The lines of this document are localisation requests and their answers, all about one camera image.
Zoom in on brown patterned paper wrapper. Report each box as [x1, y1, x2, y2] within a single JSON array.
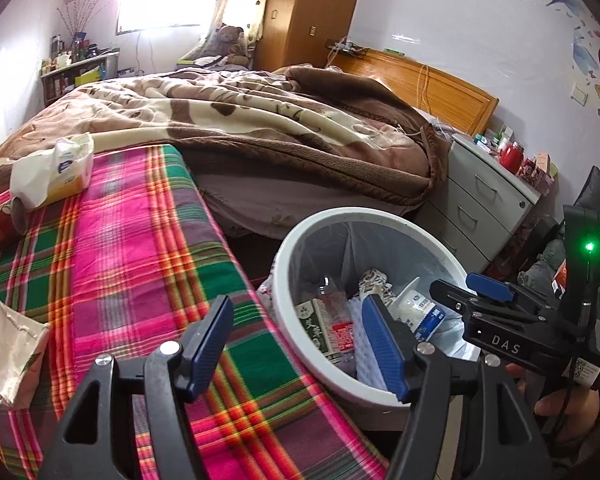
[[355, 269, 396, 306]]

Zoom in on yellow tissue pack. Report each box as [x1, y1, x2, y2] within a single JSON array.
[[9, 132, 95, 209]]

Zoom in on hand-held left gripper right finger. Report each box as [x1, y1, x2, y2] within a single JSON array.
[[361, 294, 548, 480]]

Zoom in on red glass jar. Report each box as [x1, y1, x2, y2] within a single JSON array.
[[499, 141, 525, 177]]

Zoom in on window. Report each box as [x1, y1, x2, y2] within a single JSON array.
[[116, 0, 216, 36]]

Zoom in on white shelf with bottles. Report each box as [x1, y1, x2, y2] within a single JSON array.
[[40, 32, 121, 106]]

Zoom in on grey drawer nightstand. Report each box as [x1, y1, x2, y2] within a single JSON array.
[[420, 132, 541, 273]]

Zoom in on power strip with cables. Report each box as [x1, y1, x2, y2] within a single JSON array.
[[325, 37, 371, 58]]

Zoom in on clear plastic bottle red label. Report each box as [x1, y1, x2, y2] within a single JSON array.
[[320, 275, 361, 361]]

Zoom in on dried branches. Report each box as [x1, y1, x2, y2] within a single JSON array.
[[57, 0, 116, 36]]

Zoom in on white round trash bin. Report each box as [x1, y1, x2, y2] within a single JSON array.
[[272, 207, 481, 408]]

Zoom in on green and white carton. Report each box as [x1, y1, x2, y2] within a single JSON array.
[[296, 299, 346, 363]]

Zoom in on grey clothes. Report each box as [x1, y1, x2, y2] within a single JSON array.
[[517, 240, 571, 291]]

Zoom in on person's right hand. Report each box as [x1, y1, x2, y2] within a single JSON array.
[[532, 384, 600, 438]]

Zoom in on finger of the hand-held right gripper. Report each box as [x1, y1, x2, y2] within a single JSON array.
[[466, 272, 516, 307], [429, 280, 482, 314]]

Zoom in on wooden headboard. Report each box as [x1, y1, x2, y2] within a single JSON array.
[[330, 47, 500, 136]]

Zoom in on floral plastic bag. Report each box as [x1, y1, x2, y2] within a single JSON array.
[[256, 272, 281, 311]]

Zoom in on brown teddy bear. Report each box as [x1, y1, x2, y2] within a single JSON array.
[[212, 25, 251, 66]]

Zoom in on white charging cable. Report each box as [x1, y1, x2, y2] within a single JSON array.
[[416, 62, 432, 111]]

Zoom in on red drink can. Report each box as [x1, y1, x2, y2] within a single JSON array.
[[0, 197, 31, 255]]

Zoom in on grey bin liner bag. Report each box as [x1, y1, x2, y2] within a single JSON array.
[[292, 217, 468, 311]]

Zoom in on blue leaf wall stickers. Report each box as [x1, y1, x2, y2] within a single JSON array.
[[502, 0, 600, 76]]

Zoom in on green and white small boxes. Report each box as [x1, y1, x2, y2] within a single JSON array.
[[472, 127, 516, 153]]

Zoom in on mauve bed sheet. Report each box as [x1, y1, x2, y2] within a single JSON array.
[[195, 172, 426, 241]]

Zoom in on pink and green plaid blanket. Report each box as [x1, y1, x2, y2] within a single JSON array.
[[0, 144, 391, 480]]

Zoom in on pink small box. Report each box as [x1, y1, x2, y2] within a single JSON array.
[[535, 152, 558, 178]]

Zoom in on brown and beige fleece blanket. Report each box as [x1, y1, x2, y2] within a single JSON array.
[[0, 64, 453, 211]]

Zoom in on red floral box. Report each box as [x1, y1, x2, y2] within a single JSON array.
[[520, 157, 556, 196]]

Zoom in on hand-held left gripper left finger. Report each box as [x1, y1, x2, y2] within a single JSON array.
[[37, 294, 236, 480]]

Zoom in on beige paper bag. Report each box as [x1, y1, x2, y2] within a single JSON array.
[[0, 297, 51, 408]]

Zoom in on white and blue paper cup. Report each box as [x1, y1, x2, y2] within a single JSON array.
[[387, 276, 448, 343]]

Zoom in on wooden wardrobe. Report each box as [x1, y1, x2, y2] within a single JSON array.
[[257, 0, 368, 71]]

